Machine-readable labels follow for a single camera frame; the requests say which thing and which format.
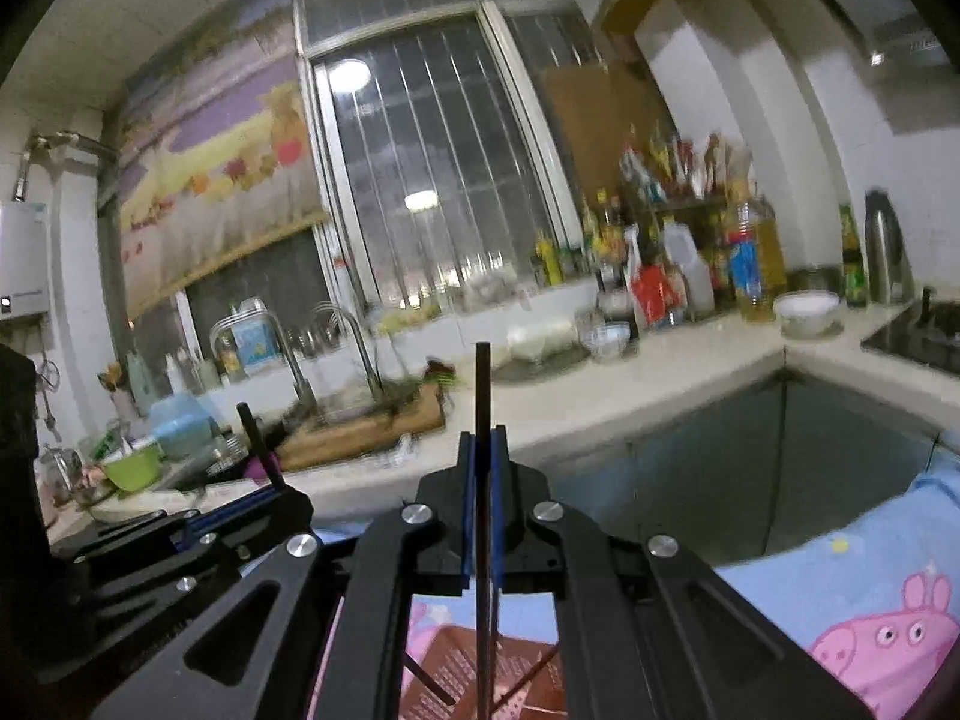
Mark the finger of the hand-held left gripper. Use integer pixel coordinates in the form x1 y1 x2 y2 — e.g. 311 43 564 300
71 487 315 617
51 510 190 562

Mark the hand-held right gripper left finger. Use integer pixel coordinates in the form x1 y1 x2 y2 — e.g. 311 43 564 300
90 431 481 720

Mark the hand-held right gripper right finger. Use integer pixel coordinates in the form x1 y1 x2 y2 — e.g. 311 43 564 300
491 424 876 720

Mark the dark brown chopstick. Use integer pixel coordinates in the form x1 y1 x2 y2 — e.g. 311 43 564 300
237 403 286 496
475 342 497 720

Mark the pink perforated plastic basket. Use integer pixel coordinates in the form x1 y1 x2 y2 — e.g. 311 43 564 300
397 615 572 720

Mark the green plastic bowl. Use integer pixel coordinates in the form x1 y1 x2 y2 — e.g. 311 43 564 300
101 441 164 494

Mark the blue plastic basin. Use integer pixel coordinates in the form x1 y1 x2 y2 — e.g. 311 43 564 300
148 392 222 461

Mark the wooden cutting board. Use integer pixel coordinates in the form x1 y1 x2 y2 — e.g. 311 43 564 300
276 388 451 470

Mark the pale green bottle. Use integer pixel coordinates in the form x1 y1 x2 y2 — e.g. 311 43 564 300
126 349 156 407

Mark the tall metal faucet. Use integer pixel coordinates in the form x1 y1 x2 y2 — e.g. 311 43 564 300
208 313 317 413

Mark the blue and white carton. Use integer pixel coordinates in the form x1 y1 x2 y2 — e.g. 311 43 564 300
227 313 272 370

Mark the white plastic bag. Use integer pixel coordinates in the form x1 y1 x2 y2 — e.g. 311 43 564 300
506 317 580 365

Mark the curved metal faucet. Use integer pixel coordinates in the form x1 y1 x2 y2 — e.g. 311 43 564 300
309 302 385 406

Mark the small patterned bowl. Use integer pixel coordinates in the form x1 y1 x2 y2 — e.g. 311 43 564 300
583 321 632 362

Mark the white water heater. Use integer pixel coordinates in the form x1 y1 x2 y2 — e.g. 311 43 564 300
0 201 50 320

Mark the stainless steel base cabinet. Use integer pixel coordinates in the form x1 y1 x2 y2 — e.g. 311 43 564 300
322 369 947 567

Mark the red snack packet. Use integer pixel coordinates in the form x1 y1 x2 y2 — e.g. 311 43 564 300
632 264 674 331

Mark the white plastic jug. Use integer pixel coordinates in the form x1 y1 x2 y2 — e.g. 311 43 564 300
662 220 718 320

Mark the metal exhaust pipe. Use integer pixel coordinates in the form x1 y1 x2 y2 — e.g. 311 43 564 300
13 130 117 203

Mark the printed window curtain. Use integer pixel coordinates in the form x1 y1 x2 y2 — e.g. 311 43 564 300
112 37 335 320

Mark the large cooking oil bottle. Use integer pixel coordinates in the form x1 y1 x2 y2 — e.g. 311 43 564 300
729 178 790 325

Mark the cartoon pig printed blanket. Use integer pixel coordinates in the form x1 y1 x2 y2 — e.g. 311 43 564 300
311 461 960 720

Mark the barred window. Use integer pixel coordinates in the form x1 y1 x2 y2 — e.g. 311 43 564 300
296 0 608 308

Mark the white ceramic bowl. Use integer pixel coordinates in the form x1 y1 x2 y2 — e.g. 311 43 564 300
772 290 842 338

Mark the spice rack with packets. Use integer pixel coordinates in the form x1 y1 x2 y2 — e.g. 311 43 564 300
619 120 758 215

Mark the brown wooden board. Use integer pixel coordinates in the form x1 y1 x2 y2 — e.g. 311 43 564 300
540 60 680 196

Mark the green glass bottle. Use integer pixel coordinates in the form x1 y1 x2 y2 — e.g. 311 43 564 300
838 202 869 308

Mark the black gas stove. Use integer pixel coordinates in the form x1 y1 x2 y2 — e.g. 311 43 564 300
861 286 960 377

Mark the stainless steel kettle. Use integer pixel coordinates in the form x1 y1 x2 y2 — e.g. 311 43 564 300
862 189 914 307

